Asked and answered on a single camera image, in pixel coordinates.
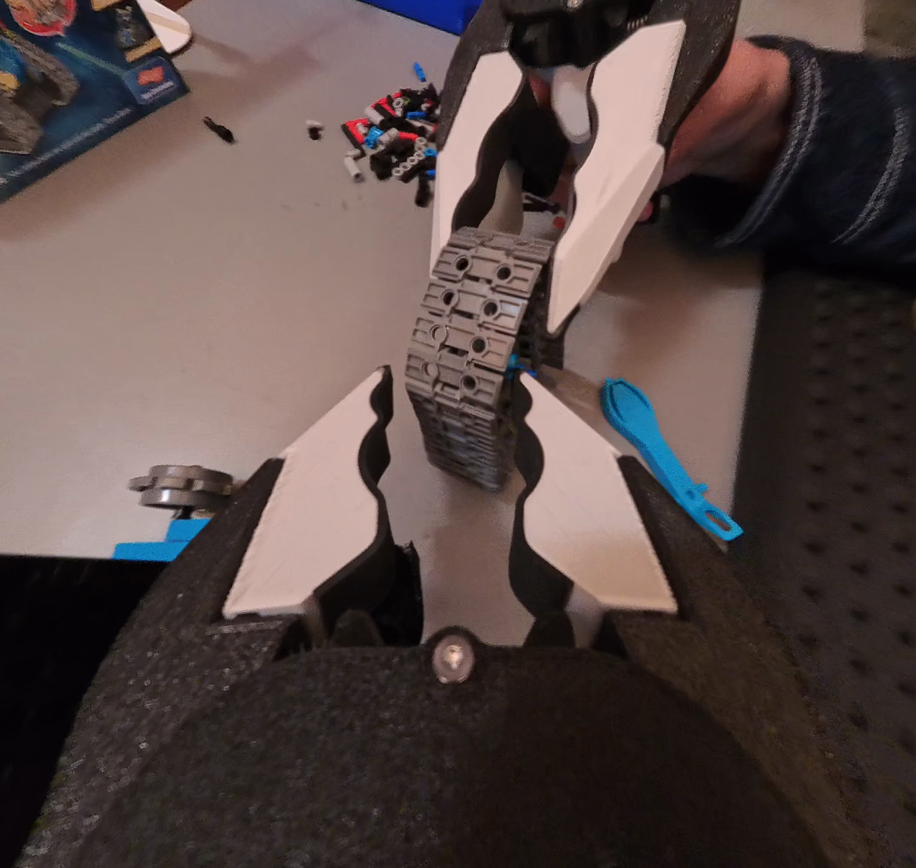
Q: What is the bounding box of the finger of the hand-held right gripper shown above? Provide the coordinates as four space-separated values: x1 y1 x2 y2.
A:
544 18 689 337
429 51 531 257

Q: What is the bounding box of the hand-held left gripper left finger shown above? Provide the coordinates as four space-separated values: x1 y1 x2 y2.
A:
220 365 396 620

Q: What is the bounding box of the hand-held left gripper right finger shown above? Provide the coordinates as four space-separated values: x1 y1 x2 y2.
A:
507 370 680 615

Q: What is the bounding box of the black motor battery block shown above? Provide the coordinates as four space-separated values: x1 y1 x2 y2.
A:
113 462 237 563

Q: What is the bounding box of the grey toy track belt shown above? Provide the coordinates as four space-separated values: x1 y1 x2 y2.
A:
404 226 568 493

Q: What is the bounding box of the person's right forearm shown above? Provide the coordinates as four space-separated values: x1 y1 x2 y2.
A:
705 34 916 271

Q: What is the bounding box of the person's right hand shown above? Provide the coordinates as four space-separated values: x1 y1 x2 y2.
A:
635 38 793 225

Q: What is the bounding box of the pile of red black bricks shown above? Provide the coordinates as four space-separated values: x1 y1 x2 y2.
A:
340 63 441 207

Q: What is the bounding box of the blue brick separator tool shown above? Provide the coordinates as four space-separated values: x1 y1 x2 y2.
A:
600 377 744 541

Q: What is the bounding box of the black dimpled pad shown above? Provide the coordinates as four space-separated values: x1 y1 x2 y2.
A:
730 267 916 868

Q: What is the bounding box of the white rounded board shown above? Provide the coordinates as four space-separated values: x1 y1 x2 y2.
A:
132 0 193 60

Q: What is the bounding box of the blue robot kit box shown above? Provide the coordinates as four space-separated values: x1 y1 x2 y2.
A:
0 0 190 203

